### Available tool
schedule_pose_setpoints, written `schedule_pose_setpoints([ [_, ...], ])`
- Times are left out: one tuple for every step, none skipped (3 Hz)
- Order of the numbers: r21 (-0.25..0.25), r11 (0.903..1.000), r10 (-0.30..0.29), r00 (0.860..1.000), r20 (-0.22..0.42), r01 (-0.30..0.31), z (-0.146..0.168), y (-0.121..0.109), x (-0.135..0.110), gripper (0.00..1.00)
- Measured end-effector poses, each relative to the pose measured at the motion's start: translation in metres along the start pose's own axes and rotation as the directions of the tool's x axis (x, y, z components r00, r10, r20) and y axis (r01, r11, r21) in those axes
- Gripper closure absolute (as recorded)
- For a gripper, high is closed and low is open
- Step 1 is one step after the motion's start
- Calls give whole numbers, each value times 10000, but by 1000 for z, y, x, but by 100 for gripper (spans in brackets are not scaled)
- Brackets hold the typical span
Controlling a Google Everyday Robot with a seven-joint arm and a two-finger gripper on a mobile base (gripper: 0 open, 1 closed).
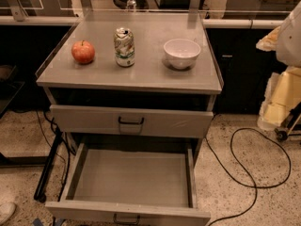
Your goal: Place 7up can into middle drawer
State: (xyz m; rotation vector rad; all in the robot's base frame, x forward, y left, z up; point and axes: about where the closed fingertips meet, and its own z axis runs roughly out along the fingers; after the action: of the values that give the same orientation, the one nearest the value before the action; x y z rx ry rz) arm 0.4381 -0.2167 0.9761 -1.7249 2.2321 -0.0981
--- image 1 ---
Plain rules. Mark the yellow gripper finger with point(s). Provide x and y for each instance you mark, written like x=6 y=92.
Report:
x=282 y=94
x=269 y=42

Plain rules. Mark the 7up can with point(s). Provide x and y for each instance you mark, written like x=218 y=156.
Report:
x=124 y=47

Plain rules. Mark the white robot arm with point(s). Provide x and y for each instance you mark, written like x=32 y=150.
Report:
x=288 y=49

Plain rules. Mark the grey drawer cabinet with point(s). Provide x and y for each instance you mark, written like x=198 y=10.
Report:
x=135 y=92

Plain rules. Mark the open grey lower drawer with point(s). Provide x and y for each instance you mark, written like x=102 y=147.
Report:
x=127 y=188

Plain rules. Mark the closed grey upper drawer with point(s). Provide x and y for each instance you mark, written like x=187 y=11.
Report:
x=131 y=121

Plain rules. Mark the wheeled cart base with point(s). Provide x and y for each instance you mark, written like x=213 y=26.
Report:
x=291 y=127

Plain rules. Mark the white bowl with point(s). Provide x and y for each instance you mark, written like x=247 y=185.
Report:
x=181 y=53

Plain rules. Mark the clear plastic water bottle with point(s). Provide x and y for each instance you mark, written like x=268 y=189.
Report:
x=131 y=5

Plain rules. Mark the red apple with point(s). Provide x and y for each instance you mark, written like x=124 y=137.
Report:
x=83 y=52

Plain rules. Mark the white shoe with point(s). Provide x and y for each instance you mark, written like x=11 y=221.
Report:
x=6 y=211

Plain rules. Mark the white horizontal rail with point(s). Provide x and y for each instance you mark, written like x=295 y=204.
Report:
x=244 y=24

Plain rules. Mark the black table leg frame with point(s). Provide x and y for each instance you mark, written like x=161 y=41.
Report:
x=39 y=195

